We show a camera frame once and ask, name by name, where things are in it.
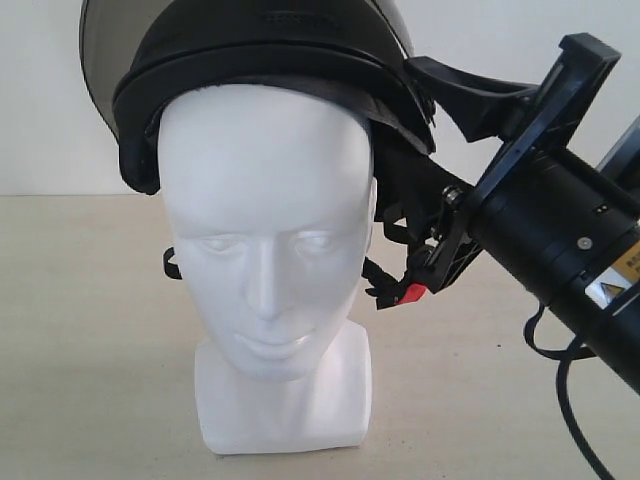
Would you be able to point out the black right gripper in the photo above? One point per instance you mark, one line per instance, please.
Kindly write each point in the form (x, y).
(545, 215)

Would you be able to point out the black helmet with tinted visor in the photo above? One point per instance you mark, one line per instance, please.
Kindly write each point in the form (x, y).
(138, 56)

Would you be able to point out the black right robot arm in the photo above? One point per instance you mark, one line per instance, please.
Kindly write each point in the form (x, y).
(605, 311)

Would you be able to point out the white mannequin head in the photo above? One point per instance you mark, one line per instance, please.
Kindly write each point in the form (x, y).
(270, 196)

